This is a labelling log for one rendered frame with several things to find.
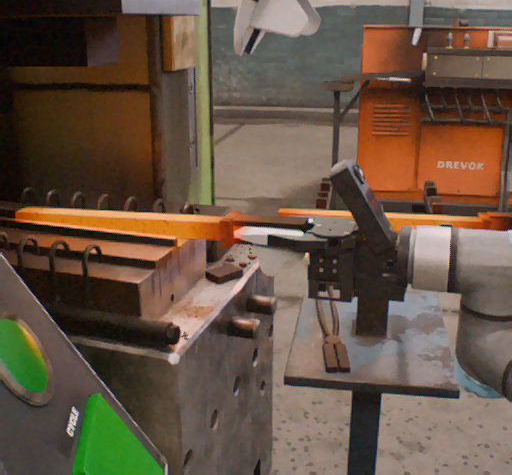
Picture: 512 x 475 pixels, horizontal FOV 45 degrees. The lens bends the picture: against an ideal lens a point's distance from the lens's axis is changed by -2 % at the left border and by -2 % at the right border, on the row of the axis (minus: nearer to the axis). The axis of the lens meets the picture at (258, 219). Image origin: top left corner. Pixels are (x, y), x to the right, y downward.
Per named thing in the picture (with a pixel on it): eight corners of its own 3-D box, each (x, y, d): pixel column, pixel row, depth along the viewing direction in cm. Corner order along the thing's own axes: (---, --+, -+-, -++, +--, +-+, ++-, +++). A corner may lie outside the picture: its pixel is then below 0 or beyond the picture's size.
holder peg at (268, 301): (277, 311, 92) (278, 294, 91) (272, 318, 89) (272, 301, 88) (251, 307, 93) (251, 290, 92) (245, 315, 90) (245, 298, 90)
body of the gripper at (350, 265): (301, 298, 74) (405, 309, 71) (301, 229, 71) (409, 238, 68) (315, 274, 81) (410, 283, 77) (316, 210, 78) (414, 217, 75)
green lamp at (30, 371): (72, 375, 35) (65, 306, 34) (21, 420, 31) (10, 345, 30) (27, 365, 36) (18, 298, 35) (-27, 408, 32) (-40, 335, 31)
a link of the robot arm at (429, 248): (450, 239, 67) (451, 217, 74) (407, 236, 68) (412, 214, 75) (445, 303, 69) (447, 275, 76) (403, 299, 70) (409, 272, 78)
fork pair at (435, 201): (439, 206, 117) (440, 196, 116) (443, 215, 112) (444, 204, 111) (317, 200, 121) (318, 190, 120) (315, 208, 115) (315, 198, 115)
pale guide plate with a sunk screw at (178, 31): (196, 67, 109) (193, -35, 104) (174, 71, 101) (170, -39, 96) (184, 67, 110) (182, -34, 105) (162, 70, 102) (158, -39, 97)
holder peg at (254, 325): (262, 334, 85) (262, 316, 84) (256, 344, 82) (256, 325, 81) (233, 330, 86) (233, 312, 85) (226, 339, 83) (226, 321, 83)
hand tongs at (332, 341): (307, 252, 165) (307, 247, 165) (323, 252, 165) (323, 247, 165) (326, 372, 108) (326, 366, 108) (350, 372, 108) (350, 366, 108)
